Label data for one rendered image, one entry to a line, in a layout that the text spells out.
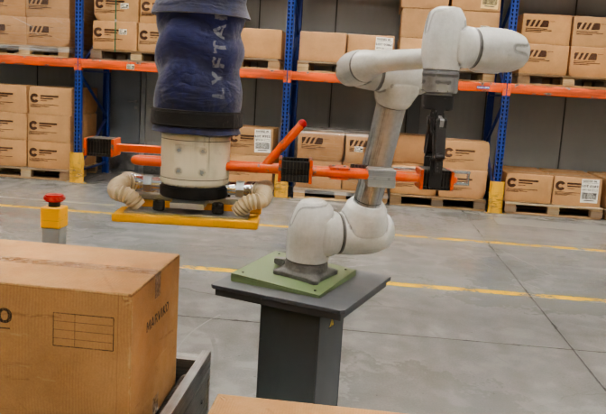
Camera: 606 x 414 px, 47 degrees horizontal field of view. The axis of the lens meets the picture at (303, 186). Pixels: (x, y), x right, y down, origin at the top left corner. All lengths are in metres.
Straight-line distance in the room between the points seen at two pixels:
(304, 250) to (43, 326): 1.00
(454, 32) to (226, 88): 0.56
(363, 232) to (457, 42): 0.96
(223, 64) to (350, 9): 8.59
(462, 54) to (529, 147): 8.74
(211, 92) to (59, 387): 0.79
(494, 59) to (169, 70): 0.79
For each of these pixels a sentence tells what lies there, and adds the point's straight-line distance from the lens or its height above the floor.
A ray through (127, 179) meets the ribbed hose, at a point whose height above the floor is 1.20.
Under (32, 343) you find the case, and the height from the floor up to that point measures 0.81.
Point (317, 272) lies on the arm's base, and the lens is 2.48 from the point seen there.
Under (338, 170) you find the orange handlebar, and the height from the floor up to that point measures 1.25.
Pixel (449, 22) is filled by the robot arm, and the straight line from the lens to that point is 1.74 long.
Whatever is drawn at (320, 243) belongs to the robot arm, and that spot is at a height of 0.90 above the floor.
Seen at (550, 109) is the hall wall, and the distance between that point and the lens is 10.50.
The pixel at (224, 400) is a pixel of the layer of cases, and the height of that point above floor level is 0.54.
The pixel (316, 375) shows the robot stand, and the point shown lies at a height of 0.45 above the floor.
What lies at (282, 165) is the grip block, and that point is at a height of 1.26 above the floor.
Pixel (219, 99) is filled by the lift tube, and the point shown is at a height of 1.41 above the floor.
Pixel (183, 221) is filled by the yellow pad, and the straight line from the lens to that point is 1.64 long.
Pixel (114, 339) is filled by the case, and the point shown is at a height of 0.83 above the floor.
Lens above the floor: 1.45
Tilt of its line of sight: 8 degrees down
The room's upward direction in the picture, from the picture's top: 3 degrees clockwise
